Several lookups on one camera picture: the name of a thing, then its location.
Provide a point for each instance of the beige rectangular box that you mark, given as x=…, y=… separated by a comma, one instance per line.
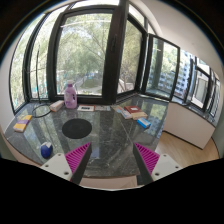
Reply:
x=56, y=105

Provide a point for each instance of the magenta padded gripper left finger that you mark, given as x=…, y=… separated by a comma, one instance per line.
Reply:
x=70, y=166

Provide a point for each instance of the blue small box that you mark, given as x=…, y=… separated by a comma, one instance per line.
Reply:
x=144, y=122

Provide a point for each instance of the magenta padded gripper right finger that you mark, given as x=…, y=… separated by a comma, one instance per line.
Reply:
x=153, y=166

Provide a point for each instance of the light patterned booklet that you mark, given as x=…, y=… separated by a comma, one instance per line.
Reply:
x=123, y=112

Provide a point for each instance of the pale flat paper sheet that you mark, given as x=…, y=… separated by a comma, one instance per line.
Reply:
x=102, y=108

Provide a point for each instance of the round black mouse pad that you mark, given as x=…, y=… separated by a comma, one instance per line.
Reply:
x=77, y=128

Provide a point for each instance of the white card with dark print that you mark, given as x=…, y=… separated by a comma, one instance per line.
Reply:
x=86, y=108

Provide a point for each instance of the blue and white computer mouse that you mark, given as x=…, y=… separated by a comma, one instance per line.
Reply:
x=46, y=149

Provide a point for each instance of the red book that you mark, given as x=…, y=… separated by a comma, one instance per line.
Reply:
x=132, y=109

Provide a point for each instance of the tan box under red book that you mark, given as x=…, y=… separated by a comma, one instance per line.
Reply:
x=136, y=116

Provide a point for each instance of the open black window sash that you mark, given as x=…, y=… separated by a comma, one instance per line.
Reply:
x=162, y=67

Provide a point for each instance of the yellow and purple box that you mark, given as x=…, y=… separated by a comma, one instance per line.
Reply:
x=21, y=125

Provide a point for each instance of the purple liquid plastic bottle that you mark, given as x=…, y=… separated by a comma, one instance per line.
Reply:
x=70, y=97

